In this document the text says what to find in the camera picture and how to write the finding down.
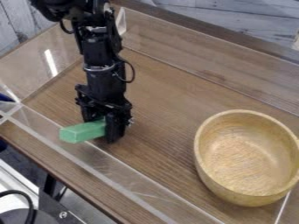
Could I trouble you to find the black cable loop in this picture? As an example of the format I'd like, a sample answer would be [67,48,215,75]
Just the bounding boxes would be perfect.
[0,189,37,224]

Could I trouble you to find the brown wooden bowl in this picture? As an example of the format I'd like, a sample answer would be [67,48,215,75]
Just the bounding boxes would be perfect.
[194,109,299,207]

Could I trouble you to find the clear acrylic tray enclosure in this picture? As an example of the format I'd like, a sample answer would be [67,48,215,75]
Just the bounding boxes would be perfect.
[0,3,299,224]

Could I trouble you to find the black metal base plate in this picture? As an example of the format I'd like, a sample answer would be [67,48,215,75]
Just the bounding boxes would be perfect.
[35,191,87,224]

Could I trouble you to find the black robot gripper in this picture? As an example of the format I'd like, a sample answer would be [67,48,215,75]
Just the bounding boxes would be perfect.
[75,64,132,144]

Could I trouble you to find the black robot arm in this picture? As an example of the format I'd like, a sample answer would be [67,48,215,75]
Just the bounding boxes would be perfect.
[29,0,136,143]

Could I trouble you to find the black table leg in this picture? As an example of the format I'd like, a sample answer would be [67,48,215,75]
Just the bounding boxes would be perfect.
[43,174,57,197]

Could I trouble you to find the green rectangular block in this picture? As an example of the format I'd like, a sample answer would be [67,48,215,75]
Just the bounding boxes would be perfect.
[59,119,107,144]

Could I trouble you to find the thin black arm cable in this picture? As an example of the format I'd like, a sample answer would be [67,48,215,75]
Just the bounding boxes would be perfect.
[112,59,136,84]

